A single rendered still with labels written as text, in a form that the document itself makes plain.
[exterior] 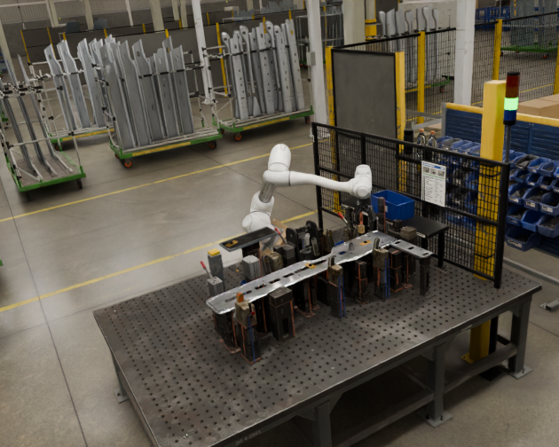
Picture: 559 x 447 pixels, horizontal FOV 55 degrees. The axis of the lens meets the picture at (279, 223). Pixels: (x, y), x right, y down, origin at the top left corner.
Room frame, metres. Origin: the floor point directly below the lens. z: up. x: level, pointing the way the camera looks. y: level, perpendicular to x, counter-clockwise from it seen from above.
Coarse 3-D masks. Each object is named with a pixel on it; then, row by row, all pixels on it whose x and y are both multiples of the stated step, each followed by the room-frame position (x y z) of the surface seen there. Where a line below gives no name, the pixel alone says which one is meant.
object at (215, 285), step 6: (210, 282) 2.82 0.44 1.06; (216, 282) 2.81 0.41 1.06; (222, 282) 2.82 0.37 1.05; (210, 288) 2.82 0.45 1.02; (216, 288) 2.79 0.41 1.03; (222, 288) 2.81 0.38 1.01; (210, 294) 2.83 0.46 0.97; (216, 294) 2.79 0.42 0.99; (216, 318) 2.82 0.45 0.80; (216, 324) 2.83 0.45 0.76; (216, 330) 2.83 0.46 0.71
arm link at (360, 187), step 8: (296, 176) 3.31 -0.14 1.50; (304, 176) 3.31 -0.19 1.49; (312, 176) 3.29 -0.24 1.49; (320, 176) 3.27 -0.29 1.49; (360, 176) 3.17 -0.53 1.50; (296, 184) 3.32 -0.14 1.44; (320, 184) 3.23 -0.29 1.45; (328, 184) 3.18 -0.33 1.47; (336, 184) 3.14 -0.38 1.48; (344, 184) 3.12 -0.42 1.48; (352, 184) 3.09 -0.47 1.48; (360, 184) 3.04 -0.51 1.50; (368, 184) 3.06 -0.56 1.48; (352, 192) 3.08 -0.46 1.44; (360, 192) 3.02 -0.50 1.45; (368, 192) 3.04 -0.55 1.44
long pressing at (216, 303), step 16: (352, 240) 3.31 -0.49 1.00; (384, 240) 3.26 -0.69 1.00; (336, 256) 3.10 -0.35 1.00; (352, 256) 3.08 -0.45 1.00; (272, 272) 2.97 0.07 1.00; (288, 272) 2.95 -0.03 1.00; (304, 272) 2.93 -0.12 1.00; (240, 288) 2.81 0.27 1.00; (272, 288) 2.77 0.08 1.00; (208, 304) 2.67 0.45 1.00; (224, 304) 2.65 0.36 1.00
